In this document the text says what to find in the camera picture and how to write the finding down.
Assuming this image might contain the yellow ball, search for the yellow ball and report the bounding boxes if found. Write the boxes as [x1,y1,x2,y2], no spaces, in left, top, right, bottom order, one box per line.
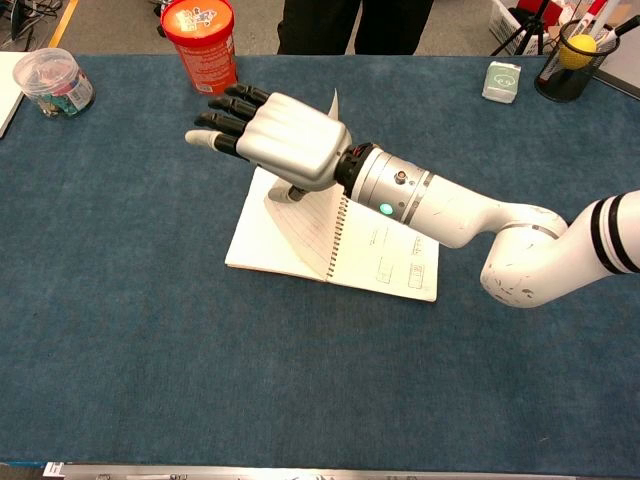
[557,34,598,69]

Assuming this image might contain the black mesh pen holder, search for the black mesh pen holder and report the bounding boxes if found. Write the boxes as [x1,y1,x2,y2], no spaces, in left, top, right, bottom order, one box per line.
[534,19,622,104]

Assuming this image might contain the white board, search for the white board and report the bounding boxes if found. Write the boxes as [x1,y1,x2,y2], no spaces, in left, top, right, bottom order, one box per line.
[0,51,26,140]

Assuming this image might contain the yellow spiral notebook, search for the yellow spiral notebook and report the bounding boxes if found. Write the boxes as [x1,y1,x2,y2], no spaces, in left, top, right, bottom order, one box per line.
[224,88,441,303]

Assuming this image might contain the black tripod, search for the black tripod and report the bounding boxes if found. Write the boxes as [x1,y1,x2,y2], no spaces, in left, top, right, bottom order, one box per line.
[489,0,551,57]

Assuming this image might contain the person in black trousers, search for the person in black trousers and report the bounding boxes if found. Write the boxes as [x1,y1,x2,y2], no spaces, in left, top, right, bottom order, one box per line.
[276,0,435,56]

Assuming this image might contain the grey flat board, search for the grey flat board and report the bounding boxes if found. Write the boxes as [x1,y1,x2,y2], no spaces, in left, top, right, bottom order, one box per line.
[592,38,640,101]

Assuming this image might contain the black white pen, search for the black white pen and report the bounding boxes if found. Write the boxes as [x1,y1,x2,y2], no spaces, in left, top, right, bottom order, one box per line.
[594,14,640,47]

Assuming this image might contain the white eraser block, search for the white eraser block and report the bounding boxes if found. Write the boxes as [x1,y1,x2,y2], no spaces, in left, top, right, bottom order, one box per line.
[481,61,523,105]

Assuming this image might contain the red cylindrical canister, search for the red cylindrical canister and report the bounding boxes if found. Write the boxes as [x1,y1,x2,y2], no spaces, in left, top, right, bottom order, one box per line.
[160,0,239,96]

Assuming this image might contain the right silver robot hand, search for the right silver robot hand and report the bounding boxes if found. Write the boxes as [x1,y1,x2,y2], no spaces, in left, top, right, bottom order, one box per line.
[184,83,354,204]

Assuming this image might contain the white red marker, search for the white red marker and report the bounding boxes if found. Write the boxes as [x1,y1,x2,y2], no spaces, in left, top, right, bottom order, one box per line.
[574,0,621,41]

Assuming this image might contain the clear plastic jar of clips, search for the clear plastic jar of clips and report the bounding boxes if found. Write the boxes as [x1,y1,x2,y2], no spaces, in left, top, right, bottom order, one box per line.
[13,47,96,120]

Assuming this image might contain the blue felt table mat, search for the blue felt table mat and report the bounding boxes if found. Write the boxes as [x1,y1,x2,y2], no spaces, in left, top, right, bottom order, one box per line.
[0,53,640,476]

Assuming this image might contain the white plastic basket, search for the white plastic basket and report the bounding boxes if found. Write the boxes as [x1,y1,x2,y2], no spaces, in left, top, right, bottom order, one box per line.
[488,0,564,55]

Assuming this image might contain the black cables bundle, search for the black cables bundle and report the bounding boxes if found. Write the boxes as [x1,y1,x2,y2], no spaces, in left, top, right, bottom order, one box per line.
[0,0,66,51]

